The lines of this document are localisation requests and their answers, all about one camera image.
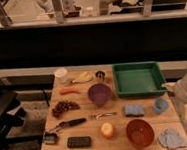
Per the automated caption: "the yellow banana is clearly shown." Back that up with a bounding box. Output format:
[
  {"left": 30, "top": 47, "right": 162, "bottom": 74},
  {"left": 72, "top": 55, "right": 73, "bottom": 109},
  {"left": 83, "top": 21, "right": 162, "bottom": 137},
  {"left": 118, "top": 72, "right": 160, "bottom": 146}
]
[{"left": 72, "top": 71, "right": 92, "bottom": 84}]

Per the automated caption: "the green plastic tray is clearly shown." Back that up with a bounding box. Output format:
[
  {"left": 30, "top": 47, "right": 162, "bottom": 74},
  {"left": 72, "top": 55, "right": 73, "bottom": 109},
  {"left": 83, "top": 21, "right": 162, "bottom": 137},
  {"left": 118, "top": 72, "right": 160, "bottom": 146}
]
[{"left": 112, "top": 61, "right": 167, "bottom": 98}]

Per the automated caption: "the small metal cup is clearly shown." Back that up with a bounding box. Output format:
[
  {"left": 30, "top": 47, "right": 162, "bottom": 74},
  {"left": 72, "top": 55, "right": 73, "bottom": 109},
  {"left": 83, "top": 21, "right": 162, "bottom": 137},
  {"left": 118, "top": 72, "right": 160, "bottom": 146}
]
[{"left": 95, "top": 71, "right": 106, "bottom": 83}]

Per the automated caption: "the purple bowl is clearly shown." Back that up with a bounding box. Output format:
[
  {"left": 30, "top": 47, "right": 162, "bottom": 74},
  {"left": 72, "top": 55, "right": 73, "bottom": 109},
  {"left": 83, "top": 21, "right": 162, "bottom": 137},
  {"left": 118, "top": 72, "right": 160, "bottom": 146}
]
[{"left": 88, "top": 84, "right": 112, "bottom": 106}]

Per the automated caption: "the white plastic cup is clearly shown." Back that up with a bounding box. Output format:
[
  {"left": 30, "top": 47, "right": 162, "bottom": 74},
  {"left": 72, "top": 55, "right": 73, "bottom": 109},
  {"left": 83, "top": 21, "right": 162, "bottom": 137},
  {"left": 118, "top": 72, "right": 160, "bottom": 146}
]
[{"left": 55, "top": 68, "right": 68, "bottom": 84}]

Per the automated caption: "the silver fork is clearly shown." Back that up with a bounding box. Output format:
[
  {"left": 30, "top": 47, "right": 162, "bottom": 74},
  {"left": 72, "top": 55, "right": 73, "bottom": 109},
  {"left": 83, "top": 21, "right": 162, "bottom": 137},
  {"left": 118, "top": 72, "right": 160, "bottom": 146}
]
[{"left": 88, "top": 112, "right": 117, "bottom": 120}]

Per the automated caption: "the bunch of dark grapes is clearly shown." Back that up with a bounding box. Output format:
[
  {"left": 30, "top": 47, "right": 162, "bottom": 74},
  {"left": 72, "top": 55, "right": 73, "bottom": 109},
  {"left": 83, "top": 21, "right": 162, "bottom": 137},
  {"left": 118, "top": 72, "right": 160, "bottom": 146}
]
[{"left": 52, "top": 100, "right": 79, "bottom": 119}]

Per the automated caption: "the blue sponge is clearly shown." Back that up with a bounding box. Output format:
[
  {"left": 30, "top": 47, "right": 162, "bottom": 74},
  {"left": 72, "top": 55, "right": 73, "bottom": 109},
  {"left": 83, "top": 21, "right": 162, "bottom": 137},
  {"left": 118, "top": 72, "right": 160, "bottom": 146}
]
[{"left": 124, "top": 105, "right": 144, "bottom": 117}]

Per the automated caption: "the yellow apple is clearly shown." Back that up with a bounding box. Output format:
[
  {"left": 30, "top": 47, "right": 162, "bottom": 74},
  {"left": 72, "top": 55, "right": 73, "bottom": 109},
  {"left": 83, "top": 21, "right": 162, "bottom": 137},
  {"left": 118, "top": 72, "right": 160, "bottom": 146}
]
[{"left": 101, "top": 122, "right": 114, "bottom": 139}]

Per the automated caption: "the black rectangular case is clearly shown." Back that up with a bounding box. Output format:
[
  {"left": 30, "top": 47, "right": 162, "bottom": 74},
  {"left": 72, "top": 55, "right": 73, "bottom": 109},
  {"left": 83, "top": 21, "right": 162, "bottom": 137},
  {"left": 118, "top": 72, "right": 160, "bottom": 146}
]
[{"left": 67, "top": 136, "right": 91, "bottom": 148}]

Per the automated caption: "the red bowl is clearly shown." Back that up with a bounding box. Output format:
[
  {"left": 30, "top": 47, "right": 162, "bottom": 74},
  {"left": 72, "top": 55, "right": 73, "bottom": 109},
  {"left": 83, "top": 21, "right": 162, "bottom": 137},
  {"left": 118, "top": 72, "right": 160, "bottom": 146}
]
[{"left": 126, "top": 119, "right": 155, "bottom": 149}]

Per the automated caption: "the small black metal box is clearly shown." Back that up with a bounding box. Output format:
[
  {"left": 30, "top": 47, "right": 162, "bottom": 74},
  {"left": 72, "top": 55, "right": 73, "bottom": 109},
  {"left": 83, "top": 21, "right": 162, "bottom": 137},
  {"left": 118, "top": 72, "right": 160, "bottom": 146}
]
[{"left": 43, "top": 132, "right": 58, "bottom": 145}]

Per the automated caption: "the black chair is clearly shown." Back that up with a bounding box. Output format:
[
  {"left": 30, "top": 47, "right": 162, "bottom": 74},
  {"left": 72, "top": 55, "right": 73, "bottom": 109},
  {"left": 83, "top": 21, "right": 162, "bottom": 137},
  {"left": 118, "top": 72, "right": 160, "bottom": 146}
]
[{"left": 0, "top": 67, "right": 30, "bottom": 150}]

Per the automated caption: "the grey folded cloth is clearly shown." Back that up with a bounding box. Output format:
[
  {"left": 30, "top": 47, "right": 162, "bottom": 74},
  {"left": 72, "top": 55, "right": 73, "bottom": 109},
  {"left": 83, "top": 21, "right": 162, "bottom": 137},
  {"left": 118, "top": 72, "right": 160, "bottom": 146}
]
[{"left": 158, "top": 129, "right": 187, "bottom": 150}]

